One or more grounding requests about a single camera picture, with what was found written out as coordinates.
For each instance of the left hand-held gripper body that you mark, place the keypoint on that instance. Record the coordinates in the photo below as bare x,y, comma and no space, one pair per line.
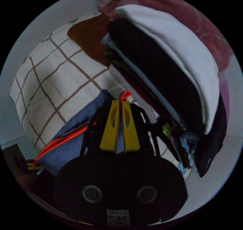
21,164

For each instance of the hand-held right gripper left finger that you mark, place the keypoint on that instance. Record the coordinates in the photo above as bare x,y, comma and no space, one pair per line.
109,133

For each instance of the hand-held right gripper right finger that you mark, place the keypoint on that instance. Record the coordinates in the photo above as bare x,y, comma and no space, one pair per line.
132,136

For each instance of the blue t-shirt with orange trim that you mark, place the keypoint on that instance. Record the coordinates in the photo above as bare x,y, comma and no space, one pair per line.
72,138

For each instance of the person's left hand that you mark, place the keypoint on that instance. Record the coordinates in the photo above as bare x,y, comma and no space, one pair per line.
25,181

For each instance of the pile of clothes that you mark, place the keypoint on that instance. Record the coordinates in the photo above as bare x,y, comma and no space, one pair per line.
170,77

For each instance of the pink printed blanket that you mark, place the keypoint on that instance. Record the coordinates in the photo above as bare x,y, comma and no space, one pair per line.
170,9

